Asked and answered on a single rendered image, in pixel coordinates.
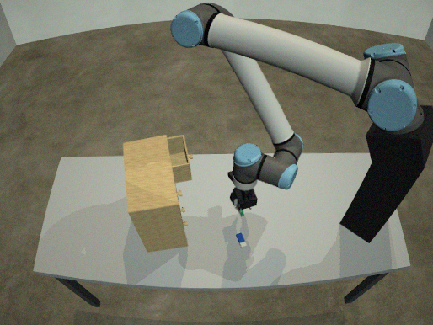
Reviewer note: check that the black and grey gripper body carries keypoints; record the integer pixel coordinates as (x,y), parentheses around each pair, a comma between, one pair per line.
(251,198)

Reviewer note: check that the light wooden chest of drawers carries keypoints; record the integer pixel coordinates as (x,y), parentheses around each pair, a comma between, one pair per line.
(151,194)

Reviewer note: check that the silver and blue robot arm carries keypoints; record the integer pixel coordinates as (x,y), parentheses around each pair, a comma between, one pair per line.
(385,91)

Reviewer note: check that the blue and white eraser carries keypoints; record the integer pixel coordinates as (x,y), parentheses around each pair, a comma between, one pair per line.
(241,240)

